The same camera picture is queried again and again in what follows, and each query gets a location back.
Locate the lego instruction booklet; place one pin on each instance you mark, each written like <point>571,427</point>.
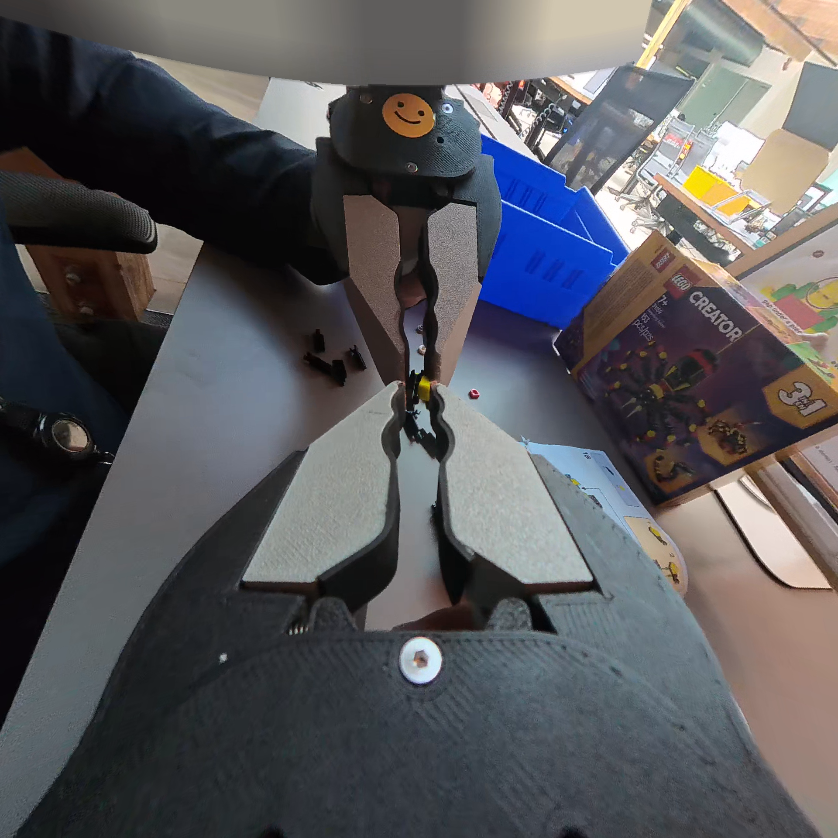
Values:
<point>628,504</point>

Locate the black chair armrest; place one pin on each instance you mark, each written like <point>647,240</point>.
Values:
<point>78,216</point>

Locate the white rounded base plate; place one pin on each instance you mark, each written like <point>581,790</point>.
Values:
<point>772,543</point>

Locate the yellow bin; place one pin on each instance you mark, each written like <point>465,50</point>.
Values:
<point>710,186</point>

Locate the black and yellow lego assembly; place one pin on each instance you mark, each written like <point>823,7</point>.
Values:
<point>424,387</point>

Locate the blue plastic bin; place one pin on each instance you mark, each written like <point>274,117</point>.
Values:
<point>550,262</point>

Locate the cardboard box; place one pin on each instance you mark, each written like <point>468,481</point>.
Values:
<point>785,170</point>

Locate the lego set box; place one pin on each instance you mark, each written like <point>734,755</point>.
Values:
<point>687,366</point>

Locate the black mesh panel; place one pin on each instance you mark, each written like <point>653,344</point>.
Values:
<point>622,124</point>

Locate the lego figure instruction board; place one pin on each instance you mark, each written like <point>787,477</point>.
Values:
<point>812,294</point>

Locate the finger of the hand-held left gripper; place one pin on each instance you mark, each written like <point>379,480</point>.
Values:
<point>455,275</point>
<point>370,262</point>

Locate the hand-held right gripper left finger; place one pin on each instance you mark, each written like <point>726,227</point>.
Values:
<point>321,510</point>

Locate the person's left forearm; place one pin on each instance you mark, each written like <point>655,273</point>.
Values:
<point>163,144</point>

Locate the dark rectangular panel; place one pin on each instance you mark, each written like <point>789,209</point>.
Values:
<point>812,105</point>

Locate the person's dark clothed body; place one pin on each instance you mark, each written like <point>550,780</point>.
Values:
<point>39,524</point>

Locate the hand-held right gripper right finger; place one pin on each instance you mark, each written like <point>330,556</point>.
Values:
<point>517,510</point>

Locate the wooden block with screws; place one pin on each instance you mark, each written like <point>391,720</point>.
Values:
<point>98,281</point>

